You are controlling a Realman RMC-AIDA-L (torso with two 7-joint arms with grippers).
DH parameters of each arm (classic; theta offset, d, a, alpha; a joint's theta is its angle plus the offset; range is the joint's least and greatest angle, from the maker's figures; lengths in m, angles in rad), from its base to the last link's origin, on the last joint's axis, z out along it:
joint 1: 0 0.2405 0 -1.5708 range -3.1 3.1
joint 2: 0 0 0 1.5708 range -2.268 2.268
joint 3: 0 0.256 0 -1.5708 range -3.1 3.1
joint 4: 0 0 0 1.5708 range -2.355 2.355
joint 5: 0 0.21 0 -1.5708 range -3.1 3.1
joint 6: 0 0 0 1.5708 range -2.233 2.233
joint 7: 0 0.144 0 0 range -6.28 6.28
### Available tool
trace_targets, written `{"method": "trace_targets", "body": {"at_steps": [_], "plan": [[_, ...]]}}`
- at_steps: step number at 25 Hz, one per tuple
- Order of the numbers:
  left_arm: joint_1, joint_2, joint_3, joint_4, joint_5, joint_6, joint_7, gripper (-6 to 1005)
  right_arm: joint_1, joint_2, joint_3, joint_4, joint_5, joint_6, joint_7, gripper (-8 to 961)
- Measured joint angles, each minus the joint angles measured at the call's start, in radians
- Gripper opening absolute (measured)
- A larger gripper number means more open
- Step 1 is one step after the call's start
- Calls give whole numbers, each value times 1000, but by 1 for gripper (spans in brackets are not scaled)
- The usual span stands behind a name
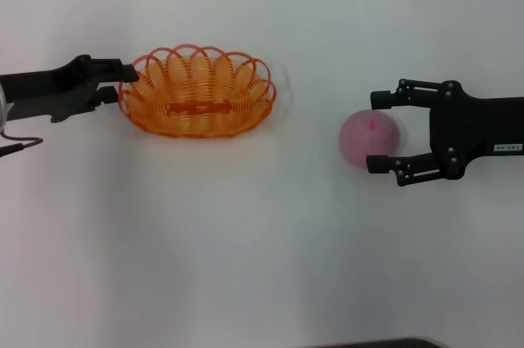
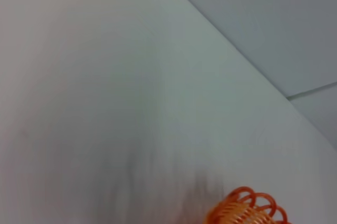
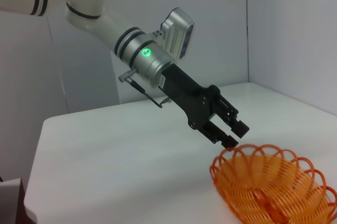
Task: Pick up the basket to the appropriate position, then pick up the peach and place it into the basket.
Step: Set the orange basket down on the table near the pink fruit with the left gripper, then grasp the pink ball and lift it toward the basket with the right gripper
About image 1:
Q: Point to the pink peach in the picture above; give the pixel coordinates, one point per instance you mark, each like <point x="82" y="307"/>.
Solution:
<point x="368" y="139"/>

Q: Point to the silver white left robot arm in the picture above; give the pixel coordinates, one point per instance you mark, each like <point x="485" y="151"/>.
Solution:
<point x="3" y="112"/>

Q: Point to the dark rounded robot base edge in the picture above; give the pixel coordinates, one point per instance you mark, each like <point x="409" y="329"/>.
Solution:
<point x="380" y="344"/>

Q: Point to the orange plastic woven basket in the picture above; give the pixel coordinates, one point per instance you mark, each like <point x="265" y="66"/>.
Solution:
<point x="196" y="94"/>

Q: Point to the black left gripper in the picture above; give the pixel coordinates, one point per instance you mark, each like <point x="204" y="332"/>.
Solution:
<point x="53" y="92"/>

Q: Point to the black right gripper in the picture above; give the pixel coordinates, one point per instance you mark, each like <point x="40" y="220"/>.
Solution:
<point x="475" y="127"/>

